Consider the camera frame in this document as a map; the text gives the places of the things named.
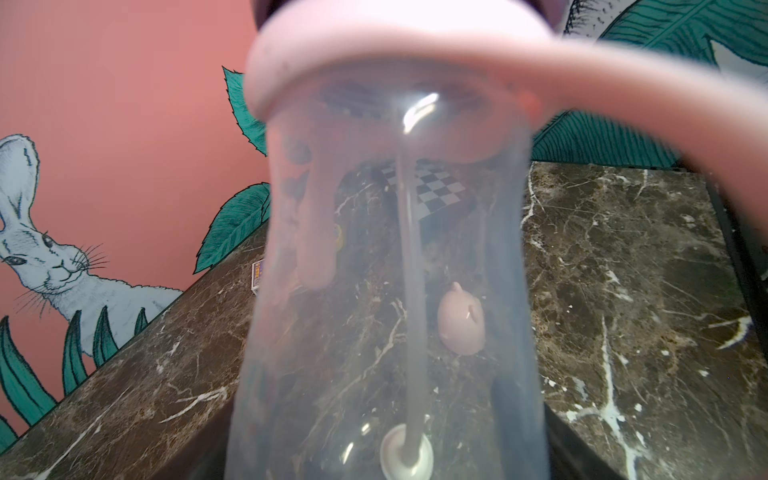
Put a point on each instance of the clear baby bottle body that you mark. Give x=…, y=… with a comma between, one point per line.
x=323, y=378

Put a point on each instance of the black right frame post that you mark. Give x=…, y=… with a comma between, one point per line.
x=747, y=249

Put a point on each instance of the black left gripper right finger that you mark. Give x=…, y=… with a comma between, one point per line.
x=570, y=457

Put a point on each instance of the pink pig-shaped bottle cap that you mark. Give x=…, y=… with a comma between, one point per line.
x=461, y=322

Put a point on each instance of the black white checkerboard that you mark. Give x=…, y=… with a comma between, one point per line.
x=440, y=196

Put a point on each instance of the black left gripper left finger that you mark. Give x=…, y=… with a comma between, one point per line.
x=204, y=455

